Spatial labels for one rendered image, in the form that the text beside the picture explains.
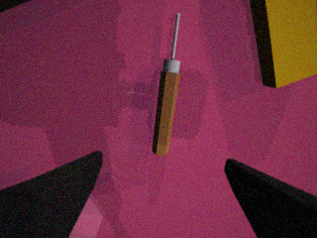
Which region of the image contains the yellow rectangular block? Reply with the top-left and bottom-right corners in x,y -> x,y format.
250,0 -> 317,88

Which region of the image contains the awl with orange handle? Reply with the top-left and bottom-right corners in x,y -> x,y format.
152,13 -> 180,156

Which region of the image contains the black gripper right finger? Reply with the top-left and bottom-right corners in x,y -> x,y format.
225,159 -> 317,238

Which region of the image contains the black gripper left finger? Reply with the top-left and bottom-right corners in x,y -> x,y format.
0,151 -> 102,238

